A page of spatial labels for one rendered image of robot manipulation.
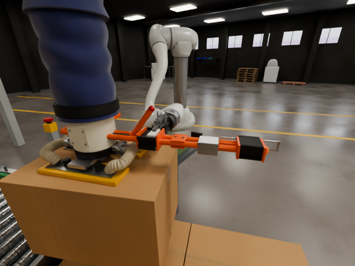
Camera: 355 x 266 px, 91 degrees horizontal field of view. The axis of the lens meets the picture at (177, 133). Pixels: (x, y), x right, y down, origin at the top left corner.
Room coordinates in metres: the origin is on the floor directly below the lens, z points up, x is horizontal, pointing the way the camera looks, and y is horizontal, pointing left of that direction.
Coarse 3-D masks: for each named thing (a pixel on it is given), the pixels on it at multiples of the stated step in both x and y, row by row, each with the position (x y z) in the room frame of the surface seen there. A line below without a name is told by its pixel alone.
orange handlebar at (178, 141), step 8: (64, 128) 0.69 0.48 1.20; (112, 136) 0.61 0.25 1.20; (120, 136) 0.60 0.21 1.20; (128, 136) 0.60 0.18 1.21; (168, 136) 0.60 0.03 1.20; (176, 136) 0.58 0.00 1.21; (184, 136) 0.58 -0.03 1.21; (160, 144) 0.56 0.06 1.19; (168, 144) 0.55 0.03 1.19; (176, 144) 0.55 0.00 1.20; (184, 144) 0.54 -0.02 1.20; (192, 144) 0.53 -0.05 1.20; (224, 144) 0.55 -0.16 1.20; (232, 144) 0.54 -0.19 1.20
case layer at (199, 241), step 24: (192, 240) 0.66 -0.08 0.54; (216, 240) 0.66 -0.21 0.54; (240, 240) 0.66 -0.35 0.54; (264, 240) 0.66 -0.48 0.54; (72, 264) 0.54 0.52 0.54; (168, 264) 0.54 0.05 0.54; (192, 264) 0.54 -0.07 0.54; (216, 264) 0.54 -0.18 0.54; (240, 264) 0.54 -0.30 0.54; (264, 264) 0.54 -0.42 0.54; (288, 264) 0.54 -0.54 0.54
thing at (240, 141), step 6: (240, 138) 0.54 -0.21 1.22; (246, 138) 0.54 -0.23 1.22; (252, 138) 0.54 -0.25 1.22; (258, 138) 0.54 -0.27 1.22; (240, 144) 0.50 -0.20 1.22; (246, 144) 0.49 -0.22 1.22; (252, 144) 0.49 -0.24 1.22; (258, 144) 0.49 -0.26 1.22; (264, 144) 0.49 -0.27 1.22; (240, 150) 0.49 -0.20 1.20; (246, 150) 0.49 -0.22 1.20; (252, 150) 0.49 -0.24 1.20; (258, 150) 0.48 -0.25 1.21; (264, 150) 0.47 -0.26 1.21; (240, 156) 0.49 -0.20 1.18; (246, 156) 0.49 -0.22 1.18; (252, 156) 0.49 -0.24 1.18; (258, 156) 0.48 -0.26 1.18; (264, 156) 0.47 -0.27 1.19
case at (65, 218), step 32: (160, 160) 0.65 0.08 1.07; (32, 192) 0.49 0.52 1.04; (64, 192) 0.47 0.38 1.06; (96, 192) 0.46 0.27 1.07; (128, 192) 0.46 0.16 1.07; (160, 192) 0.48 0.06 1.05; (32, 224) 0.51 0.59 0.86; (64, 224) 0.48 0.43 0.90; (96, 224) 0.45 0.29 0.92; (128, 224) 0.43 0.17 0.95; (160, 224) 0.45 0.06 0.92; (64, 256) 0.49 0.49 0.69; (96, 256) 0.46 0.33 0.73; (128, 256) 0.43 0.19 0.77; (160, 256) 0.43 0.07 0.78
